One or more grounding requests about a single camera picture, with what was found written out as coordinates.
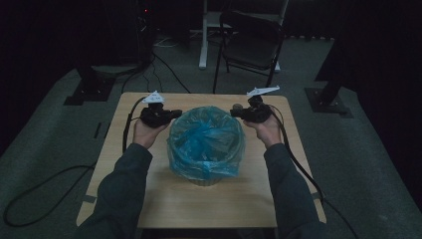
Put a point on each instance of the blue plastic trash bag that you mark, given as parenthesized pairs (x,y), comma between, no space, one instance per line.
(205,139)

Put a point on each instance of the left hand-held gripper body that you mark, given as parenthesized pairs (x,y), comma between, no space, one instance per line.
(156,114)

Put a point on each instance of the person's right hand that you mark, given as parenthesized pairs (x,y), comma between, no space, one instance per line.
(267,131)

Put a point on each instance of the person's left hand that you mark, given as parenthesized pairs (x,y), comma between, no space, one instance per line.
(146,132)

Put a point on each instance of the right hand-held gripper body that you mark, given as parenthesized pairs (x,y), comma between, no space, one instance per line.
(257,111)

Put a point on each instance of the dark equipment rack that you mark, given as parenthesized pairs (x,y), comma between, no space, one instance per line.
(132,33)

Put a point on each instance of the black folding chair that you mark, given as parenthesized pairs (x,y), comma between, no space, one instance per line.
(252,49)

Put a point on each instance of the white desk frame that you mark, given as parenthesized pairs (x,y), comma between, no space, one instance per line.
(203,49)

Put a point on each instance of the green ribbed trash bin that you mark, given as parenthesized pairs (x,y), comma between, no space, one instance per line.
(204,182)

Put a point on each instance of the black stand base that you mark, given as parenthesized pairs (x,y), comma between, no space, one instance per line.
(326,99)
(89,89)

